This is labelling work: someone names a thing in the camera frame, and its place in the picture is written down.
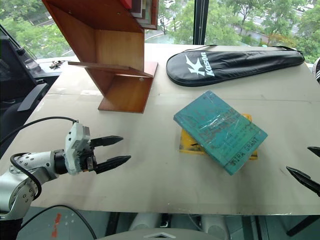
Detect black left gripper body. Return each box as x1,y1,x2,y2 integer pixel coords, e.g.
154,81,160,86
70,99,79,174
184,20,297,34
77,142,99,174

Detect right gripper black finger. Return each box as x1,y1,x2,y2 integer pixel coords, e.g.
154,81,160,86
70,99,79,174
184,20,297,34
285,165,320,198
307,146,320,159

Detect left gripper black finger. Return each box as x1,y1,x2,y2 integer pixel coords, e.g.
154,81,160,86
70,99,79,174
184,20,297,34
89,135,125,149
94,155,132,175

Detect yellow book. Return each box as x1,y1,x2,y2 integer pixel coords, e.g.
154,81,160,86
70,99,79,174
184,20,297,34
178,113,259,162

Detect brown wooden zigzag bookshelf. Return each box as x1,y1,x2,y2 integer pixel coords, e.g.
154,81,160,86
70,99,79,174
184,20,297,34
41,0,160,115

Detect teal hardcover book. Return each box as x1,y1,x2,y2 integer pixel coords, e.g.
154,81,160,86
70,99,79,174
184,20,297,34
173,90,269,176

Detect green cover book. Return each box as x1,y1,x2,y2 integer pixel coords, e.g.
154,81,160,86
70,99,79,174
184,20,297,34
140,0,153,25

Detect dark brown book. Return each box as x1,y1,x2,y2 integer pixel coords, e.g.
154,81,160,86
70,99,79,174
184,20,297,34
130,0,145,19

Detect black table leg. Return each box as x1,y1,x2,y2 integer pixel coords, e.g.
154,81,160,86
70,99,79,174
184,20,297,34
285,214,320,238
104,211,121,236

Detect white cylinder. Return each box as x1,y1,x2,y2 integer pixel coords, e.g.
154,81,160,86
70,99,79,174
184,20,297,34
199,215,231,235
128,212,164,232

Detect grey round shape orange mark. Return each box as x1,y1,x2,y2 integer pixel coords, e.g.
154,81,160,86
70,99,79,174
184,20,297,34
14,205,97,240

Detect black white striped object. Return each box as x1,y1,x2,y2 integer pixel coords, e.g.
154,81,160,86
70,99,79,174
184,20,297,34
311,57,320,84

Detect grey housing white chevron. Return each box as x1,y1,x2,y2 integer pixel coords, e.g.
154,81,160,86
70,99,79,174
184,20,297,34
96,226,219,240

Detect black office chair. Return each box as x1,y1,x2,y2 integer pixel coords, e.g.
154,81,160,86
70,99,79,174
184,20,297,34
0,23,49,161

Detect black Kason racket cover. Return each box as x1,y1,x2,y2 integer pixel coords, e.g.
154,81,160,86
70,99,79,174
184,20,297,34
166,44,306,88

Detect books on shelf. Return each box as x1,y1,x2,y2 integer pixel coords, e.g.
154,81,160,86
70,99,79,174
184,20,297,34
136,0,160,31

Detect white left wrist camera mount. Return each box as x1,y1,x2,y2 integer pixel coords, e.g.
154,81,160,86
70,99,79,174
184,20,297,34
64,122,92,176

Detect thin black cable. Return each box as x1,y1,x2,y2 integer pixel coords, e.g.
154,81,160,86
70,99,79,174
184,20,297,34
22,204,98,240

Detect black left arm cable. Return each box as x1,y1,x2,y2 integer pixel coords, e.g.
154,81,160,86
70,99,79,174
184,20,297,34
0,115,78,146

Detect black left elbow cable loop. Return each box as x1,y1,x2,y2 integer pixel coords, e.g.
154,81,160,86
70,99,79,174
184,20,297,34
9,152,43,201

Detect black window frame post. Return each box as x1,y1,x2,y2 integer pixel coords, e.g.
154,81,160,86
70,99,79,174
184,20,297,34
193,0,210,46

